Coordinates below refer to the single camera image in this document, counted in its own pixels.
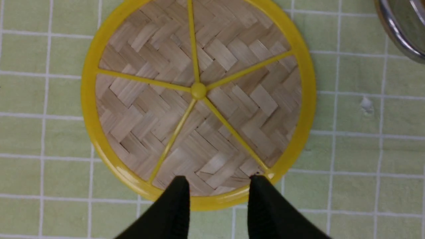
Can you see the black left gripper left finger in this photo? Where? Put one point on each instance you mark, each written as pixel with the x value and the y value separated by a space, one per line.
pixel 167 218

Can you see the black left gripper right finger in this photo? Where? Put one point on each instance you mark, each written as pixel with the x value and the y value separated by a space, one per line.
pixel 271 216

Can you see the yellow woven bamboo steamer lid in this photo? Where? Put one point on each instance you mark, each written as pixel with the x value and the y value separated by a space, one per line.
pixel 213 90

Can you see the stainless steel pot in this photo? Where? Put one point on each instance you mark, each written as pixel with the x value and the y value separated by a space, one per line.
pixel 404 23

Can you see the green checkered tablecloth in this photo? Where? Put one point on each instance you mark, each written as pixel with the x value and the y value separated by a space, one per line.
pixel 361 174

